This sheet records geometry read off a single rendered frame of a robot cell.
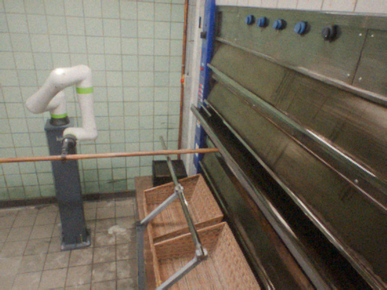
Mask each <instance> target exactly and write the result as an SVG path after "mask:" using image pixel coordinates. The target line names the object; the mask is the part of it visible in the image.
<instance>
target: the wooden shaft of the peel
mask: <svg viewBox="0 0 387 290"><path fill-rule="evenodd" d="M194 153H220V151H219V150H218V148H199V149H184V150H171V151H144V152H130V153H102V154H83V155H67V156H66V157H61V155H47V156H33V157H6V158H0V164H1V163H14V162H39V161H53V160H78V159H91V158H105V157H130V156H143V155H168V154H194Z"/></svg>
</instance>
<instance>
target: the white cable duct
mask: <svg viewBox="0 0 387 290"><path fill-rule="evenodd" d="M199 9H200V0H196V17H195V28H194V49H193V69H192V80H191V101H190V108H191V104H193V103H194V78H195V68H196V48H197V38H198V20H199ZM192 117H193V113H192V111H191V110H190V111H189V132H188V142H187V149H190V146H191V127H192ZM189 156H190V154H187V163H186V172H187V175H189Z"/></svg>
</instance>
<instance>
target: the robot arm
mask: <svg viewBox="0 0 387 290"><path fill-rule="evenodd" d="M74 85H75V89H76V95H77V99H78V102H79V107H80V111H81V115H82V126H83V127H68V128H67V129H66V130H65V131H64V138H63V140H62V141H61V143H62V146H63V147H62V148H63V150H62V155H61V157H66V156H67V155H69V153H70V151H71V150H72V149H73V148H74V147H75V146H76V144H77V142H79V141H95V140H96V139H97V135H98V133H97V125H96V121H95V110H94V90H93V74H92V71H91V69H90V68H89V67H87V66H85V65H79V66H75V67H72V68H57V69H55V70H53V71H52V72H51V74H50V77H49V78H48V80H47V81H46V83H45V84H44V85H43V86H42V87H41V88H40V89H39V90H38V91H37V92H36V93H35V94H34V95H33V96H31V97H29V98H28V99H27V100H26V108H27V109H28V111H29V112H31V113H36V114H38V113H45V112H48V111H49V113H50V125H51V126H65V125H68V124H69V123H70V120H69V118H68V109H67V103H66V94H65V93H64V92H62V90H63V89H65V88H67V87H68V86H74Z"/></svg>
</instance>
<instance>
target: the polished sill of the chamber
mask: <svg viewBox="0 0 387 290"><path fill-rule="evenodd" d="M207 141H208V142H209V144H210V146H211V147H212V148H217V146H216V145H215V144H214V142H213V141H212V140H211V139H210V137H209V136H208V135H207ZM216 154H217V156H218V157H219V158H220V160H221V162H222V164H223V166H224V167H225V168H226V169H227V171H228V172H229V174H230V175H231V177H232V178H233V180H234V181H235V183H236V185H237V186H238V188H239V189H240V191H241V192H242V194H243V195H244V196H245V197H246V199H247V200H248V202H249V204H250V206H251V207H252V208H253V209H254V211H255V212H256V214H257V216H258V217H259V218H260V220H261V222H262V223H263V224H264V225H265V228H266V229H267V231H268V232H269V234H270V235H271V236H272V237H273V239H274V241H275V242H276V243H277V245H278V246H279V248H280V250H281V251H282V253H283V255H284V256H285V257H286V259H287V261H288V262H289V263H290V265H291V266H292V267H293V269H294V270H295V273H296V274H297V275H298V277H299V279H300V280H301V281H302V283H303V284H304V285H305V287H306V289H307V290H317V288H316V287H315V286H314V284H313V283H312V282H311V279H310V278H309V277H308V275H307V273H306V272H305V271H304V270H303V268H302V267H301V266H300V264H299V263H298V262H297V261H296V259H295V257H294V255H293V254H292V252H291V251H290V250H289V249H288V247H287V246H286V244H285V243H284V241H283V240H282V239H281V237H279V234H278V233H277V232H276V230H275V228H274V227H273V226H272V224H271V223H270V222H269V221H268V219H267V218H266V217H265V215H264V212H263V211H262V210H261V209H260V208H259V206H258V204H257V203H256V202H255V201H254V199H253V197H252V196H251V195H250V194H249V192H248V190H247V189H246V188H245V186H244V185H243V183H242V182H241V181H240V180H239V178H238V177H237V175H236V174H235V172H234V170H233V168H231V166H230V165H229V164H228V163H227V161H226V159H225V158H224V157H223V155H222V154H221V153H216Z"/></svg>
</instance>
